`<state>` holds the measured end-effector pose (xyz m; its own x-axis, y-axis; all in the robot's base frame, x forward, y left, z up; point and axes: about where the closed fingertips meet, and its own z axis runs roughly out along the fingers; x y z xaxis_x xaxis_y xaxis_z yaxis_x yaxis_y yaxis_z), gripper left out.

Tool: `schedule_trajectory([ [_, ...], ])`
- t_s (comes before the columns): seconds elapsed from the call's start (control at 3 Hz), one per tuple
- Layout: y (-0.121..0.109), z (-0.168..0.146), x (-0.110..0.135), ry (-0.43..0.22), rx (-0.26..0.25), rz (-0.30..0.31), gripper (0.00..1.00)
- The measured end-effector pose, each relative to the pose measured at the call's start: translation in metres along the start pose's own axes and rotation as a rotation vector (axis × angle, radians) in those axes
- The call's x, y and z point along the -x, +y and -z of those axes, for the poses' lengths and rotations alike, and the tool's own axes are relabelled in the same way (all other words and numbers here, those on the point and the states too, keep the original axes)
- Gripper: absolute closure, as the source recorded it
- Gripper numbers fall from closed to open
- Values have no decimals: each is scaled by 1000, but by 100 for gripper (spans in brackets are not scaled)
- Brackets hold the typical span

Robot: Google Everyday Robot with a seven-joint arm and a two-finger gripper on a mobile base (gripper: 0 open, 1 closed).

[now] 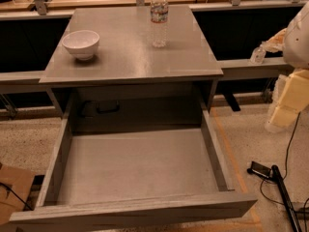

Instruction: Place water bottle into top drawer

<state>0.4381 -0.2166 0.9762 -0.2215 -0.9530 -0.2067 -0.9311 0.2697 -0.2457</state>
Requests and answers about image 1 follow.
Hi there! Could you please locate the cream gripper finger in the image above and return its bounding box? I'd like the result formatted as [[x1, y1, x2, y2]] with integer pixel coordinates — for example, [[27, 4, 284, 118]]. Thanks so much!
[[262, 28, 286, 53], [265, 69, 309, 132]]

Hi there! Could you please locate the clear plastic water bottle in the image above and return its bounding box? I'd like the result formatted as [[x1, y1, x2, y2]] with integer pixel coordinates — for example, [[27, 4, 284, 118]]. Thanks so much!
[[150, 0, 169, 47]]

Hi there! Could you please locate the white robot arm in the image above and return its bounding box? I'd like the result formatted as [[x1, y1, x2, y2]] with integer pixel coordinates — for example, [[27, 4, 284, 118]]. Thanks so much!
[[262, 2, 309, 132]]

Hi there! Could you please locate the clear soap dispenser bottle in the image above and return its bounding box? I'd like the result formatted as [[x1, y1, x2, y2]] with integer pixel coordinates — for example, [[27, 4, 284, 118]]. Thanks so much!
[[250, 45, 267, 64]]

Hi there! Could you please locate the grey cabinet with top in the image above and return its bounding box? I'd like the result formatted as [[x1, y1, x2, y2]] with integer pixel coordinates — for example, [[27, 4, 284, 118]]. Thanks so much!
[[41, 6, 223, 135]]

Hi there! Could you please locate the open grey top drawer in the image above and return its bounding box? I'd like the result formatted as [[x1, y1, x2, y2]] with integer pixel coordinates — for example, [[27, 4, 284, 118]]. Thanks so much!
[[10, 113, 257, 232]]

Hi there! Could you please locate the black small device on floor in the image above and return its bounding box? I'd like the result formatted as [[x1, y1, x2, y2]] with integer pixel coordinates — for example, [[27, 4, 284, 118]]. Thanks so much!
[[247, 161, 271, 179]]

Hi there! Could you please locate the white ceramic bowl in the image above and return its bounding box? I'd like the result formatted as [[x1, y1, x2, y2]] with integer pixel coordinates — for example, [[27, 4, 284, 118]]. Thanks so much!
[[62, 30, 99, 60]]

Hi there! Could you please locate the brown cardboard box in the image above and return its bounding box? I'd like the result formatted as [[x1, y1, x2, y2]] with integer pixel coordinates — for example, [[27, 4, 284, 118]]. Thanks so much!
[[0, 164, 35, 225]]

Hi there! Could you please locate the black cable on floor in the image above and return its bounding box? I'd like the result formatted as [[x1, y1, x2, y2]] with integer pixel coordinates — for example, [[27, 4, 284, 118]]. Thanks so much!
[[259, 112, 309, 211]]

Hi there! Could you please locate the grey metal rail shelf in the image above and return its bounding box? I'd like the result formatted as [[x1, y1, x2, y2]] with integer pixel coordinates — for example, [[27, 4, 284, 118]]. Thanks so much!
[[0, 57, 294, 94]]

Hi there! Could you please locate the black drawer handle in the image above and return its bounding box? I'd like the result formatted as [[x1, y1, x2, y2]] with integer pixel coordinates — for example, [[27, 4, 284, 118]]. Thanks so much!
[[78, 101, 120, 118]]

